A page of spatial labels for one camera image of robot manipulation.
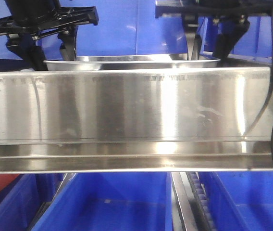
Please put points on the lower blue bin right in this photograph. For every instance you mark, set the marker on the lower blue bin right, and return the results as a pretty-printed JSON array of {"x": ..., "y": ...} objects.
[{"x": 240, "y": 201}]

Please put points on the lower white roller track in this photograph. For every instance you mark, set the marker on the lower white roller track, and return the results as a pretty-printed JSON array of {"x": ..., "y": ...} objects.
[{"x": 190, "y": 210}]

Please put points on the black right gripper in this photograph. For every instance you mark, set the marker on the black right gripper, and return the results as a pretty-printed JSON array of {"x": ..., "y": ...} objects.
[{"x": 233, "y": 24}]

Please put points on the steel front rail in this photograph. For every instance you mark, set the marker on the steel front rail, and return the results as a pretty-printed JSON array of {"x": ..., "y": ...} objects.
[{"x": 136, "y": 120}]

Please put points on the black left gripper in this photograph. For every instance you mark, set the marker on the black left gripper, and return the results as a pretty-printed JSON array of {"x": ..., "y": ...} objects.
[{"x": 42, "y": 18}]

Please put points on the lower blue bin centre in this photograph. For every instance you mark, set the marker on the lower blue bin centre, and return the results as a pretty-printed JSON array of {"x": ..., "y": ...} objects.
[{"x": 123, "y": 201}]

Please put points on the lower blue bin left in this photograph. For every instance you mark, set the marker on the lower blue bin left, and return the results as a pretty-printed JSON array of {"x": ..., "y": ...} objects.
[{"x": 20, "y": 205}]

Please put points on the large blue bin centre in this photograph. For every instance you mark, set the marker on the large blue bin centre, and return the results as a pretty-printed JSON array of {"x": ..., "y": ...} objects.
[{"x": 128, "y": 27}]

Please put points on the silver metal tray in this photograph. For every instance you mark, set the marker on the silver metal tray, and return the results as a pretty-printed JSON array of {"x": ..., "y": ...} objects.
[{"x": 130, "y": 62}]

